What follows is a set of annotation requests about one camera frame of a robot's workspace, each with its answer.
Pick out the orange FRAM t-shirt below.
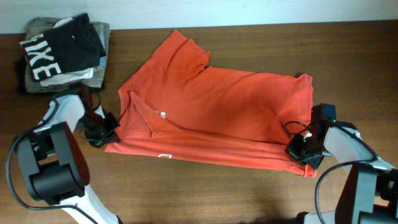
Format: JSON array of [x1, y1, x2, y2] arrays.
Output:
[[105, 30, 317, 177]]

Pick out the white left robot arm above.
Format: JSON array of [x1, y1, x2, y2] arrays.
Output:
[[6, 85, 121, 224]]

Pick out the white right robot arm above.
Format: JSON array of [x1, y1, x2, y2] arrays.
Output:
[[285, 103, 397, 224]]

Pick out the black shirt white lettering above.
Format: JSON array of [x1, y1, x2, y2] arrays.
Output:
[[20, 13, 106, 82]]

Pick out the light blue folded garment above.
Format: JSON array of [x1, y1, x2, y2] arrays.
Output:
[[99, 25, 106, 67]]

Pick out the olive grey folded garment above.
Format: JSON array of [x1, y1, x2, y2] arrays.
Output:
[[19, 17, 111, 94]]

